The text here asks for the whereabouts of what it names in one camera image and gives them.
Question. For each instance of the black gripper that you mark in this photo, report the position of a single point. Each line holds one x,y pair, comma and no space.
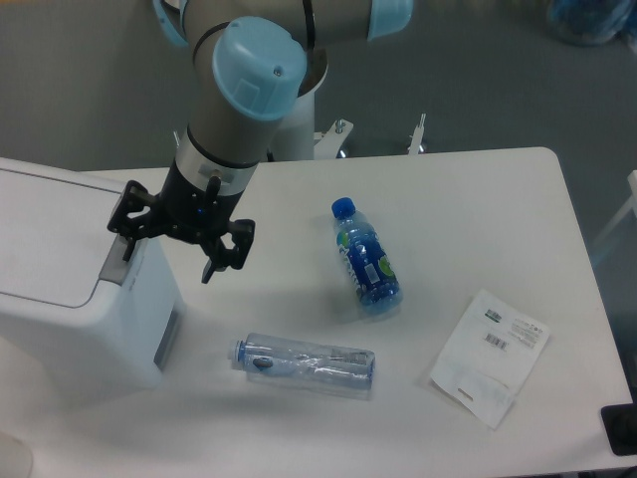
184,212

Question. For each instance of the white trash can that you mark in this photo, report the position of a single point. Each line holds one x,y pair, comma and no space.
74,295

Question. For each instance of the white plastic package bag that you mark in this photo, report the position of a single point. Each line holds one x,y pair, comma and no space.
488,357

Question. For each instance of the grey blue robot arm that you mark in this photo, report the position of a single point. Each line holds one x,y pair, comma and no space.
250,58

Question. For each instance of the blue labelled plastic bottle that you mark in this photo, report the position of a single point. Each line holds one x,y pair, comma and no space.
375,283

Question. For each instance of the clear crushed plastic bottle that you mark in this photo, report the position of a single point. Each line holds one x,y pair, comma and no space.
302,365

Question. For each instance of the blue plastic bag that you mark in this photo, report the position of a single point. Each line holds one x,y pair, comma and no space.
587,23

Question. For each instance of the black device at table edge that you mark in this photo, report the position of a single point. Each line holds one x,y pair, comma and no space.
619,422

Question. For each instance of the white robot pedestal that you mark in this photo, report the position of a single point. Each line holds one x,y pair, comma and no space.
304,107

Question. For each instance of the white pedestal base frame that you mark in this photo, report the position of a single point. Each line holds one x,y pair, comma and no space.
348,139

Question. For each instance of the white frame at right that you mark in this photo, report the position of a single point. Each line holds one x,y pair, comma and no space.
608,237

